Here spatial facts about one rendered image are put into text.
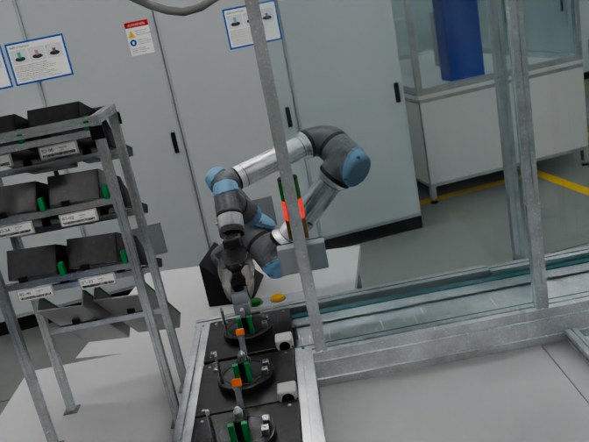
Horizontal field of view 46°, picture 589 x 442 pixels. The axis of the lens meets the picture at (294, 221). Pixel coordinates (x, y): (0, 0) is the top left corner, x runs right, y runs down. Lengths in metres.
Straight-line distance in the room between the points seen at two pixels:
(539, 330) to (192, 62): 3.39
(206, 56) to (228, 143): 0.60
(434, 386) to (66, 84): 3.55
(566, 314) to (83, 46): 3.62
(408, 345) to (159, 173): 3.28
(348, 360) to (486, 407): 0.37
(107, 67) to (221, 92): 0.75
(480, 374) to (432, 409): 0.18
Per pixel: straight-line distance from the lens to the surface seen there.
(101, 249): 1.76
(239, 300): 1.91
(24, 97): 4.86
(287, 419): 1.58
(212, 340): 1.99
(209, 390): 1.76
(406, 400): 1.77
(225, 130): 4.86
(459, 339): 1.87
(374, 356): 1.85
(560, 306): 1.92
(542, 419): 1.68
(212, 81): 4.82
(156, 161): 4.86
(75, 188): 1.73
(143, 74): 4.79
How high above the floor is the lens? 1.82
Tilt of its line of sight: 17 degrees down
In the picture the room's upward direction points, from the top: 11 degrees counter-clockwise
